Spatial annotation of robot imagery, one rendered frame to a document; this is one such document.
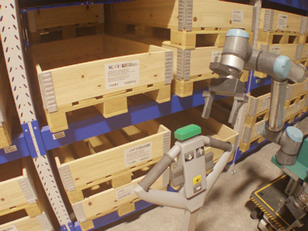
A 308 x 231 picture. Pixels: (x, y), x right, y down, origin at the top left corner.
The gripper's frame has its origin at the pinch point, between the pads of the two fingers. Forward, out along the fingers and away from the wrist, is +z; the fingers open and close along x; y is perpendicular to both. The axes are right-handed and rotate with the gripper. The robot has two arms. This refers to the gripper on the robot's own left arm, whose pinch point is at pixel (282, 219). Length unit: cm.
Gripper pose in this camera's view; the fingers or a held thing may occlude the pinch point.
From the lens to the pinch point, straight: 142.1
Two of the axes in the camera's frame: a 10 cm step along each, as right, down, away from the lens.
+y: -8.8, -2.3, -4.2
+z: -4.2, 8.1, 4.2
